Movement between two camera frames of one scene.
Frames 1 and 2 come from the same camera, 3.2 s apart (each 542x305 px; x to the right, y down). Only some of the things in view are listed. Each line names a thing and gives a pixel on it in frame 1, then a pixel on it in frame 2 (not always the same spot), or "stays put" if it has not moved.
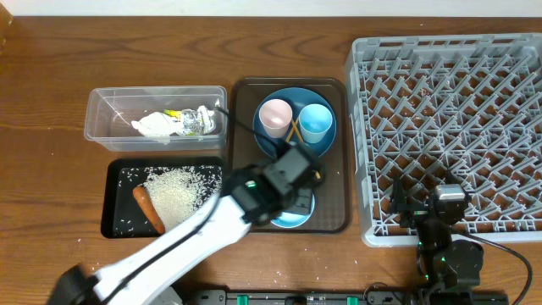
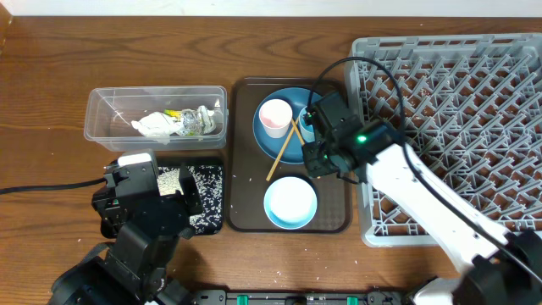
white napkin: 158,124 stays put
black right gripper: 415,213 to 313,168
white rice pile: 179,192 stays put
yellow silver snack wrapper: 191,124 stays put
